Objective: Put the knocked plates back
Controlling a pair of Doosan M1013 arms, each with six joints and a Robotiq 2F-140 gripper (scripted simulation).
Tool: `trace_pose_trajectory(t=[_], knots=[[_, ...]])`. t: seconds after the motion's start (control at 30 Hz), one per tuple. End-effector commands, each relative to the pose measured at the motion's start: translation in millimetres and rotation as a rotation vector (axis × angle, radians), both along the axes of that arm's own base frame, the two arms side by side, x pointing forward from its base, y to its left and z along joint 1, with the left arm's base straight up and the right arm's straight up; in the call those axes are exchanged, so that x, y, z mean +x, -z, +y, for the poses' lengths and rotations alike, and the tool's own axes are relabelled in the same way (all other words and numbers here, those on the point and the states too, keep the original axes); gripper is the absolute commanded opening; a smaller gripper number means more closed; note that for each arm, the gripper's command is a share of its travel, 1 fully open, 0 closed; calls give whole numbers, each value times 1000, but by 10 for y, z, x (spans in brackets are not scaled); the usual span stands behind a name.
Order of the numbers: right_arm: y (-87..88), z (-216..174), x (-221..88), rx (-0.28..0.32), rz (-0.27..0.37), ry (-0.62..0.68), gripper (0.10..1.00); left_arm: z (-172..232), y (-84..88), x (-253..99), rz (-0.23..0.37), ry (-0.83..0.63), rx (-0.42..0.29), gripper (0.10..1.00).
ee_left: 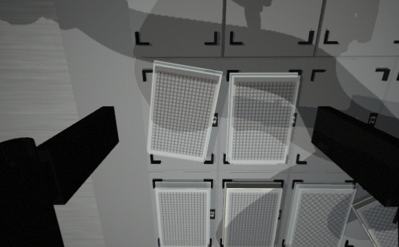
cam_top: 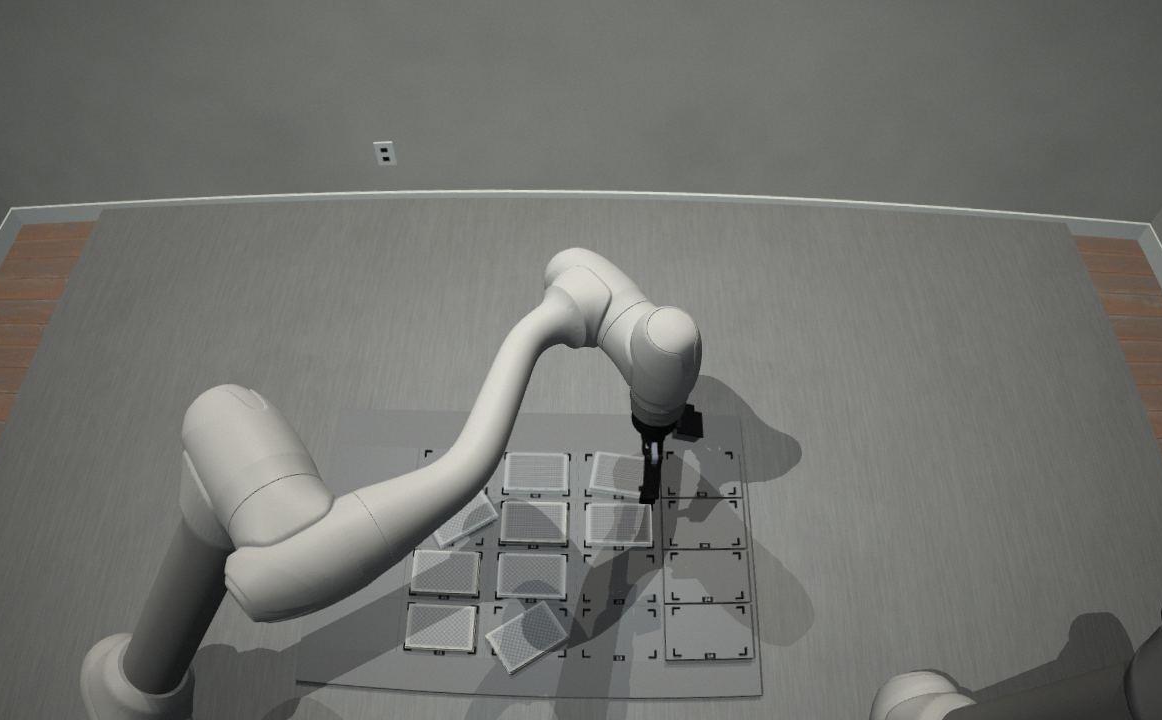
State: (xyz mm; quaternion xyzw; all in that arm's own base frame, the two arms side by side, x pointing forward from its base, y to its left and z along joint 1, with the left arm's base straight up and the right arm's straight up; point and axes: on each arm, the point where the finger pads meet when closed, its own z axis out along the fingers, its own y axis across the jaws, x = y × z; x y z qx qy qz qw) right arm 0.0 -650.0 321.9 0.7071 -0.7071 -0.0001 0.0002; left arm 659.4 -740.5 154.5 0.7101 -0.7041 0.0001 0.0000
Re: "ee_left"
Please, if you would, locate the white multi-well plate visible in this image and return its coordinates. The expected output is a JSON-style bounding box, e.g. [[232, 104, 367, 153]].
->
[[222, 181, 283, 247]]

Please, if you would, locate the grey flat deck plate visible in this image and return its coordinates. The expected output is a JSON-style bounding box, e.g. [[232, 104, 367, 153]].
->
[[54, 0, 399, 247]]

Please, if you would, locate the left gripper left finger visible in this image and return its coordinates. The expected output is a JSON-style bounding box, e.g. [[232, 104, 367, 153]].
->
[[0, 106, 119, 247]]

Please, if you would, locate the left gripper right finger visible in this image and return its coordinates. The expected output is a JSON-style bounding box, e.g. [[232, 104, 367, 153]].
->
[[311, 106, 399, 247]]

